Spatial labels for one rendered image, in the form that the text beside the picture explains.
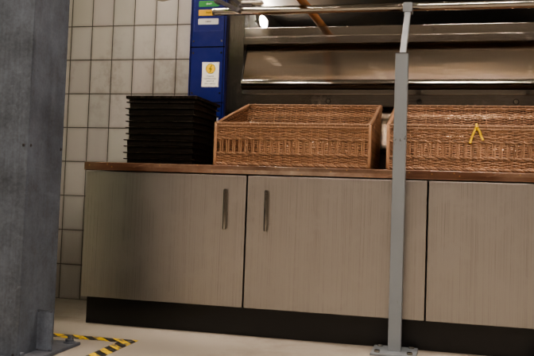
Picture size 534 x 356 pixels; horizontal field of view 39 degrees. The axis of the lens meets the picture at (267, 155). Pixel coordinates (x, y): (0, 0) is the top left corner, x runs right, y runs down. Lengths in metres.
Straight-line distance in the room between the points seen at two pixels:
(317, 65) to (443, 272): 1.08
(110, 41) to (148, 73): 0.23
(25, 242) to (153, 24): 1.43
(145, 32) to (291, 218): 1.22
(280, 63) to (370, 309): 1.16
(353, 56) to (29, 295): 1.59
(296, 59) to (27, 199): 1.38
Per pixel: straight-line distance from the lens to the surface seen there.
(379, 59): 3.10
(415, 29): 3.10
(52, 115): 2.35
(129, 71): 3.37
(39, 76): 2.29
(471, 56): 3.09
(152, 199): 2.69
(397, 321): 2.46
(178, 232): 2.65
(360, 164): 2.56
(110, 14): 3.46
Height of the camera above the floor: 0.48
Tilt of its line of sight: 3 degrees up
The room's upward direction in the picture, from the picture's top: 2 degrees clockwise
